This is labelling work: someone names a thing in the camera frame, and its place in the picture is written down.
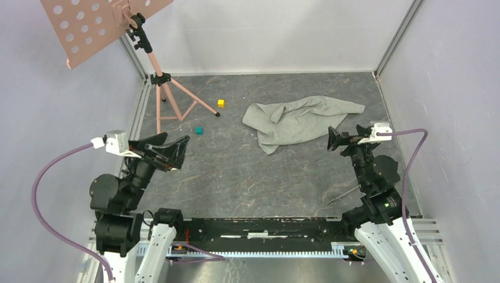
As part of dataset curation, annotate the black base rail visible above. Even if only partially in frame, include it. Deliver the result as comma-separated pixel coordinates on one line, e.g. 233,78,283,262
174,217,359,253

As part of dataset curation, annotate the pink music stand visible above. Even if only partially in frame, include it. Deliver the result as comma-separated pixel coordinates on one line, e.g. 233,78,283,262
41,0,220,130

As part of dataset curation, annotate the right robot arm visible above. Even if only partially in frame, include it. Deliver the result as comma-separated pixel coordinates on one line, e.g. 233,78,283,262
327,123,443,282

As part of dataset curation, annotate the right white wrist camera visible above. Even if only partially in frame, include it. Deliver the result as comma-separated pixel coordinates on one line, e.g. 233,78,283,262
357,122,393,144

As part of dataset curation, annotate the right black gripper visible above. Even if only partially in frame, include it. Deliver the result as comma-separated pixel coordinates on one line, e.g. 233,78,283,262
326,124,379,189

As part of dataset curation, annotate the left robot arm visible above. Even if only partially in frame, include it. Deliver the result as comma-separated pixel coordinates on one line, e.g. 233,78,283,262
89,130,190,282

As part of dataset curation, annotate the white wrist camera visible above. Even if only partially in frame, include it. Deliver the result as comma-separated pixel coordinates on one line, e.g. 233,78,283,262
91,130,129,156
357,122,393,144

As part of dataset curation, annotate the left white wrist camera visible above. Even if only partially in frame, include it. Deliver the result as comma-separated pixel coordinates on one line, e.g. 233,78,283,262
91,130,129,156

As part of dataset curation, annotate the grey cloth napkin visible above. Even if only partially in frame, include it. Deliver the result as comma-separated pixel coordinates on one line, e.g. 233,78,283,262
242,96,365,155

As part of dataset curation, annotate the silver spoon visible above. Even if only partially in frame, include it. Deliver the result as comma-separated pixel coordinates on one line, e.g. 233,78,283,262
327,186,359,205

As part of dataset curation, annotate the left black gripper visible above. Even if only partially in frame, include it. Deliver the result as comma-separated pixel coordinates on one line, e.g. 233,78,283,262
124,131,190,208

